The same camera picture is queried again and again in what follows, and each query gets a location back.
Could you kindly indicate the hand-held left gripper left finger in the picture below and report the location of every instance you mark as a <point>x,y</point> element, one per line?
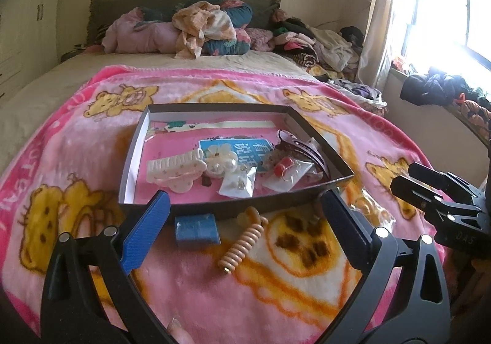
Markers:
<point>145,233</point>

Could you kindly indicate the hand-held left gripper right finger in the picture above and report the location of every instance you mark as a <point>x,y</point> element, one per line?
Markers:
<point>345,229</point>

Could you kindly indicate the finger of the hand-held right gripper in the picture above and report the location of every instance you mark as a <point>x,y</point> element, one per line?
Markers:
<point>418,192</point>
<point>441,179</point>

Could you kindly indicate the bag of yellow rings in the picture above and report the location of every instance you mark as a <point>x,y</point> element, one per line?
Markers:
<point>370,208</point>

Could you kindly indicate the white hair claw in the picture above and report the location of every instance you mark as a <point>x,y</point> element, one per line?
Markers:
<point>176,173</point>

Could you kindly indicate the dark cardboard box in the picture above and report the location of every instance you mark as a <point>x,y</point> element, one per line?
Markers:
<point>214,208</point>

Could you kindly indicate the red earring packet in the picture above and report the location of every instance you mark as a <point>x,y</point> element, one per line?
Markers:
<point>285,172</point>

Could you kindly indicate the dark red bow clip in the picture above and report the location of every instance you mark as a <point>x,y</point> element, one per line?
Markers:
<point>303,146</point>

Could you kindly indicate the beige dotted bow clip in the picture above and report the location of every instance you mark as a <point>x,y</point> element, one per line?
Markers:
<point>275,158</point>

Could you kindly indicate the white pearl flower clip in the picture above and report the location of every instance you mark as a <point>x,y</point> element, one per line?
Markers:
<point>220,162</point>

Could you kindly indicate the white earring packet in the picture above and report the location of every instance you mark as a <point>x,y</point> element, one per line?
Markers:
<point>238,183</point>

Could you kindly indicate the person's left hand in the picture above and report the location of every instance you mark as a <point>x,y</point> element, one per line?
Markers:
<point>182,330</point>

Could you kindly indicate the small blue box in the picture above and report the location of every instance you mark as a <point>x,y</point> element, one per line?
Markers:
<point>197,231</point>

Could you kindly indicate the orange black patterned cloth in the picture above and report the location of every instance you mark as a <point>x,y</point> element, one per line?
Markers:
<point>475,114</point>

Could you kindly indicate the dark jacket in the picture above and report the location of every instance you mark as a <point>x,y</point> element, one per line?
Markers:
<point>433,89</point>

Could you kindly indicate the pink printed blanket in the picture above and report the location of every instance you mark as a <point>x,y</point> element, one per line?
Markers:
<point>57,160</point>

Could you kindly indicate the laundry basket with clothes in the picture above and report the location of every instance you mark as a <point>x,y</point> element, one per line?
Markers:
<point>360,93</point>

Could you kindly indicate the small orange cloth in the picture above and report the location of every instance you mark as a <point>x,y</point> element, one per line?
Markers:
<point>402,65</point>

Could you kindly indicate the blue card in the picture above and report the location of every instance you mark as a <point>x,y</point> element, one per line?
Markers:
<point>245,148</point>

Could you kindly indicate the window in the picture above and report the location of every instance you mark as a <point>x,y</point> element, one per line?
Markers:
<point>445,6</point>

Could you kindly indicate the cream bed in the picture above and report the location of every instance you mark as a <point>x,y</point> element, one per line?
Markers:
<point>46,87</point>

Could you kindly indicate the cream curtain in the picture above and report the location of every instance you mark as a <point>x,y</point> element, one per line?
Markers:
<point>378,14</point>

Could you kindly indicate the pink pillow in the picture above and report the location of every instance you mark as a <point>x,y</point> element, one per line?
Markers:
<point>138,35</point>

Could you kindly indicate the small pink cushion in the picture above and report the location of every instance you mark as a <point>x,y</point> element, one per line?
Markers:
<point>261,39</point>

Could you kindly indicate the beige patterned cloth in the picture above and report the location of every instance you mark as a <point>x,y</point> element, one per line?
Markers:
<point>203,26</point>

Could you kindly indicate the pile of pillows and clothes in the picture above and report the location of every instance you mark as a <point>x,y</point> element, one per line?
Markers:
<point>115,3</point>

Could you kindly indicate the dark floral quilt roll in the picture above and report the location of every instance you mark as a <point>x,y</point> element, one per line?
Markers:
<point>241,14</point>

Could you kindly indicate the white wardrobe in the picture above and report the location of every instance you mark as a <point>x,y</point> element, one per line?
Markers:
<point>27,22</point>

